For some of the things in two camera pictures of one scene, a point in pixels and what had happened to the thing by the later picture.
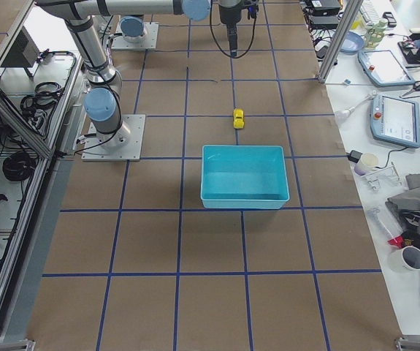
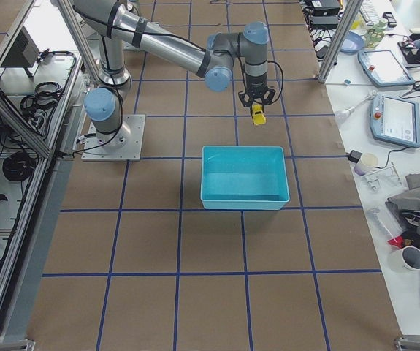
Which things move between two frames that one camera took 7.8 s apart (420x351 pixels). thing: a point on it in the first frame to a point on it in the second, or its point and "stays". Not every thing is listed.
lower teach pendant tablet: x=396 y=120 stays
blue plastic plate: x=353 y=43 stays
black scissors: x=418 y=85 stays
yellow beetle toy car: x=238 y=118 to x=258 y=116
